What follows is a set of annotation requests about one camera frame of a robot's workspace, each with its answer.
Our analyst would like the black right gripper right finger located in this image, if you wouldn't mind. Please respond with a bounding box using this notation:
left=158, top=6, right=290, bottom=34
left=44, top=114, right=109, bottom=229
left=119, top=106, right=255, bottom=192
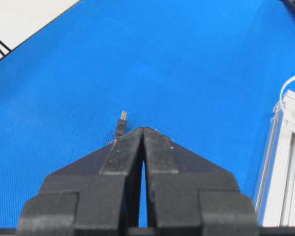
left=143, top=127, right=258, bottom=236

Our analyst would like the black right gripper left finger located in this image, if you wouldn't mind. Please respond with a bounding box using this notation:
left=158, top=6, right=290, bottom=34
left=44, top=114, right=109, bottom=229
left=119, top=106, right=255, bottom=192
left=18, top=127, right=144, bottom=236

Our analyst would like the black usb wire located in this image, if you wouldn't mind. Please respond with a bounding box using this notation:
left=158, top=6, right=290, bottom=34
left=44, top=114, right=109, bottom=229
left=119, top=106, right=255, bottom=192
left=113, top=110, right=128, bottom=142

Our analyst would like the silver aluminium frame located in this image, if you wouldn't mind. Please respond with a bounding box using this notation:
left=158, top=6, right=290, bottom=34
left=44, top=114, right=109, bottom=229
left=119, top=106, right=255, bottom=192
left=253, top=90, right=295, bottom=227

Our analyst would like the white zip tie loop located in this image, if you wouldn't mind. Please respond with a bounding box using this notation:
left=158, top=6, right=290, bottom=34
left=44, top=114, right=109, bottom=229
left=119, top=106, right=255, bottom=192
left=273, top=75, right=295, bottom=114

